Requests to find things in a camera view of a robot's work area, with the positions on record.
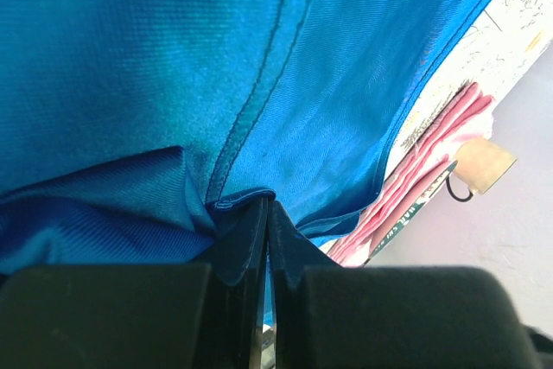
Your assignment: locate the cream mug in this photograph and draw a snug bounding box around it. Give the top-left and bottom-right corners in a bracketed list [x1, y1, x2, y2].
[446, 137, 517, 203]

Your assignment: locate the pink floral placemat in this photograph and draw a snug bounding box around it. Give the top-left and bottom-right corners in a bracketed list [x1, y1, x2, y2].
[327, 82, 495, 267]

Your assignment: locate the floral tablecloth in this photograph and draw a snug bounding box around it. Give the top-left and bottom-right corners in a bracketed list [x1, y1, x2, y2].
[385, 0, 552, 176]

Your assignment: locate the white plate green rim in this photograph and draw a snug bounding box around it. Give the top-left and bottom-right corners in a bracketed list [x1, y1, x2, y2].
[367, 161, 457, 261]

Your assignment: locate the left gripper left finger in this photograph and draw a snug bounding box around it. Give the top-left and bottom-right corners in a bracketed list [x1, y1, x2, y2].
[1, 198, 267, 368]

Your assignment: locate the blue cloth napkin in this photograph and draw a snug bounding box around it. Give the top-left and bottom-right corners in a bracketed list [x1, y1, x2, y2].
[1, 0, 491, 275]

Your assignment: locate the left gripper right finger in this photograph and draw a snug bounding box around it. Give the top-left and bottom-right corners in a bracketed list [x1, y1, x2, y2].
[267, 201, 552, 368]

